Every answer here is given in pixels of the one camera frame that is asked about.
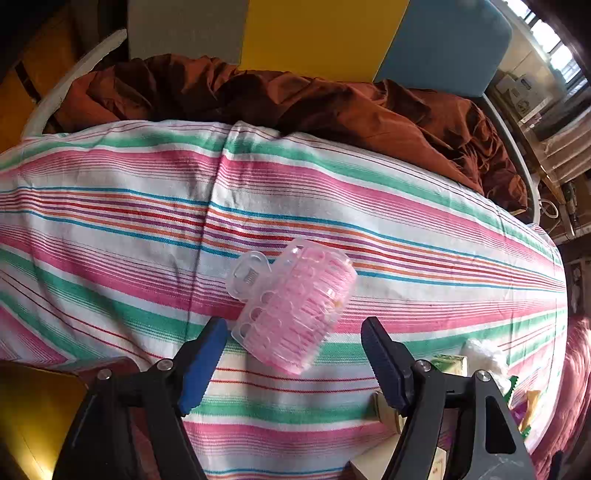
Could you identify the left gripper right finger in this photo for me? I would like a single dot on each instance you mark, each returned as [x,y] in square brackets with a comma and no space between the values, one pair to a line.
[487,443]

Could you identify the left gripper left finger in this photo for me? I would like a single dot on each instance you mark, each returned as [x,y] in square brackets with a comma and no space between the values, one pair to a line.
[99,443]

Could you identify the white plastic bundle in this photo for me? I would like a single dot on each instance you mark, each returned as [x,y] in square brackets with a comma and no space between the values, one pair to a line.
[484,355]

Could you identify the pink transparent hair roller clip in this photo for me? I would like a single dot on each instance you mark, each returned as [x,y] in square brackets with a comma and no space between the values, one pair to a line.
[290,305]

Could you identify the green medicine box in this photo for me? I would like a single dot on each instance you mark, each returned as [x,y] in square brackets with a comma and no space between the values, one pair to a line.
[451,364]

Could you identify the beige medicine box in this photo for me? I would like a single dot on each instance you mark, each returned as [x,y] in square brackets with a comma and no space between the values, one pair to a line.
[372,464]

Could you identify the gold lined storage box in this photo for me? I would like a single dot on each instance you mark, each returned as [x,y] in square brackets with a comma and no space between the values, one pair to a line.
[38,405]

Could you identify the striped bed sheet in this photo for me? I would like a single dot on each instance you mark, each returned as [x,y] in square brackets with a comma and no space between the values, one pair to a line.
[116,240]

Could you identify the rust brown blanket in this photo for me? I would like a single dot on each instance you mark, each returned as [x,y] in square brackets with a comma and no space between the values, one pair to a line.
[439,132]

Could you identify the grey yellow blue headboard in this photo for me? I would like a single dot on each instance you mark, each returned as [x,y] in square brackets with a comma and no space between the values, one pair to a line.
[450,46]

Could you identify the window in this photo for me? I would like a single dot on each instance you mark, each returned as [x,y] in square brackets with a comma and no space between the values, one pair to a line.
[559,55]

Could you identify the white bed frame rail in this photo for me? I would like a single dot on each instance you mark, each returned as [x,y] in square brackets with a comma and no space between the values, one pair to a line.
[53,100]

